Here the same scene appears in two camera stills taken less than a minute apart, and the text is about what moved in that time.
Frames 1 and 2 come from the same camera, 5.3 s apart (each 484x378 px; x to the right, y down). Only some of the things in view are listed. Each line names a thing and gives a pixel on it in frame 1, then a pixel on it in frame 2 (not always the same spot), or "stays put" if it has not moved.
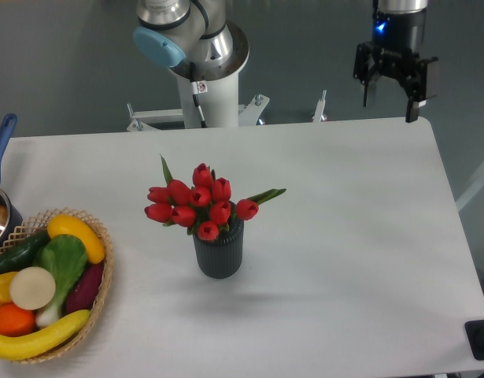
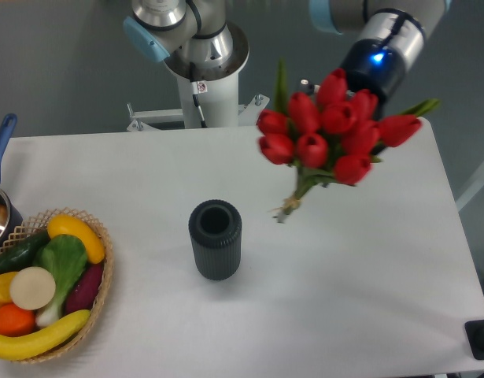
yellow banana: x=41 y=344 stays put
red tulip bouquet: x=205 y=206 → x=333 y=134
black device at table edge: x=480 y=336 stays put
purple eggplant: x=83 y=294 stays put
